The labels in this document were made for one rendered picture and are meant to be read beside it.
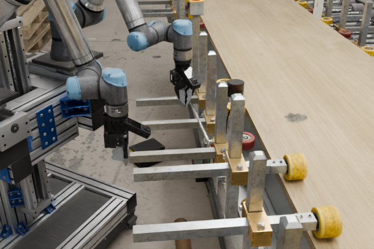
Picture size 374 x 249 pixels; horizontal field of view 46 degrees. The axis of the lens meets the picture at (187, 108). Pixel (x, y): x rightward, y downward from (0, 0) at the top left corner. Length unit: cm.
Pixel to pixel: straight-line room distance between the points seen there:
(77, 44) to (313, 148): 88
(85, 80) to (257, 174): 65
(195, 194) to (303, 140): 128
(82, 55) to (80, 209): 109
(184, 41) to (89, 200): 112
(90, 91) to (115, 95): 8
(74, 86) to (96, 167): 168
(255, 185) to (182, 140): 223
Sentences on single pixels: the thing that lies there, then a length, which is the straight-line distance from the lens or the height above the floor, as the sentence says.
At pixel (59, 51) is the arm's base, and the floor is 108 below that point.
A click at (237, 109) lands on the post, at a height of 114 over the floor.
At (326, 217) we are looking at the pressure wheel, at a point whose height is 98.
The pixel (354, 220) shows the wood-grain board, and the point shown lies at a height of 90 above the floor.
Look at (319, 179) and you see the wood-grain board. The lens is 144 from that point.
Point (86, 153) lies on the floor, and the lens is 324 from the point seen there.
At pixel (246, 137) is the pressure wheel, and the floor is 91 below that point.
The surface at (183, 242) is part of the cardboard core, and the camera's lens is 235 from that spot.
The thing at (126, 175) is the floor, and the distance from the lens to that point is 296.
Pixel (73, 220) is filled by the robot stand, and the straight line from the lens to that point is 235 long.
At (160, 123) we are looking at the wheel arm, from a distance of 179.
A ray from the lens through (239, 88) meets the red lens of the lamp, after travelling 151.
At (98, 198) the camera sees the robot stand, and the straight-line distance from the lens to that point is 245.
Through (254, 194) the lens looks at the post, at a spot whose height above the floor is 103.
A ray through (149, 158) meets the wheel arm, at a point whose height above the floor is 85.
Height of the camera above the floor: 171
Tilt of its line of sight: 27 degrees down
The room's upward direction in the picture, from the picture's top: straight up
